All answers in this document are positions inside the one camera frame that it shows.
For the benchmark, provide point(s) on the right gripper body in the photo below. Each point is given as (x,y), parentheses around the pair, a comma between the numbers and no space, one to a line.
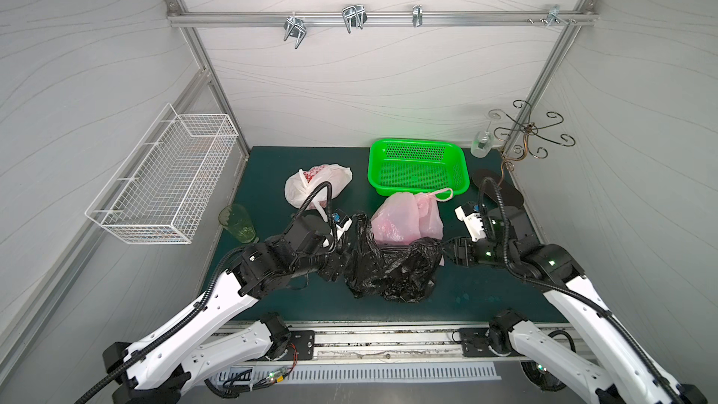
(457,250)

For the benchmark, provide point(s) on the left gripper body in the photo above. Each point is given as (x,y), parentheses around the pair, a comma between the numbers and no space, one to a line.
(329,258)

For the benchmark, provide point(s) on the black plastic bag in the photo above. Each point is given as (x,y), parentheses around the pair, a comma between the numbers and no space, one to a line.
(396,273)

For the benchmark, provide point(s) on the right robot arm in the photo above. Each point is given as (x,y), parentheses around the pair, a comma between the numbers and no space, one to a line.
(621,372)

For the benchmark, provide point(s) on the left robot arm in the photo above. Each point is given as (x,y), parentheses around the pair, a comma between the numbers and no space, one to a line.
(167,363)

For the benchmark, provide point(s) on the pink plastic bag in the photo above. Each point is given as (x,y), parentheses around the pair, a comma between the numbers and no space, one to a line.
(405,218)

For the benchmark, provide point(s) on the white plastic bag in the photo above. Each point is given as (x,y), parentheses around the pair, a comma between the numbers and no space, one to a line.
(299,186)

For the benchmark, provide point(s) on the clear glass bottle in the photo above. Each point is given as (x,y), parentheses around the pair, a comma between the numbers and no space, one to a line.
(482,142)

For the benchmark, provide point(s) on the green plastic basket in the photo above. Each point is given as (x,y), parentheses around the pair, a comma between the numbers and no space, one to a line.
(417,166)

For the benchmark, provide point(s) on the metal hook stand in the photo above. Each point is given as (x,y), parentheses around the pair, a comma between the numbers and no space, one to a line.
(524,132)

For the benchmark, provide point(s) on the white vent strip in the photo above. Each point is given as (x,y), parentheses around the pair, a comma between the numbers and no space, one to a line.
(393,373)

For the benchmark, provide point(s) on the metal clamp hook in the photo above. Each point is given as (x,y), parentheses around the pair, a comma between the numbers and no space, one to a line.
(354,17)
(553,18)
(417,16)
(295,28)

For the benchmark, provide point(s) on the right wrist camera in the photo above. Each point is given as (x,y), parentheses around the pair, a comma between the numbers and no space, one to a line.
(469,214)

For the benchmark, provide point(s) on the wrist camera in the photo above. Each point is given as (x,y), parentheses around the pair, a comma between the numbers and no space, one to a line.
(469,214)
(341,220)

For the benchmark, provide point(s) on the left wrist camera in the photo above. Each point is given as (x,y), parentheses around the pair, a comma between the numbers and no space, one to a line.
(341,220)

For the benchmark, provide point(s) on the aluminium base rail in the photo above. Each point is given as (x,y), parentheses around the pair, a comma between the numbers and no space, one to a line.
(353,342)

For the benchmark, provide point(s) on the white wire basket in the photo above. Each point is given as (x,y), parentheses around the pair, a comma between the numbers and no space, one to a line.
(160,192)

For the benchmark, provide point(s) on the metal crossbar rail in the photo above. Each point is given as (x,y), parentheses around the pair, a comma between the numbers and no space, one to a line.
(326,19)

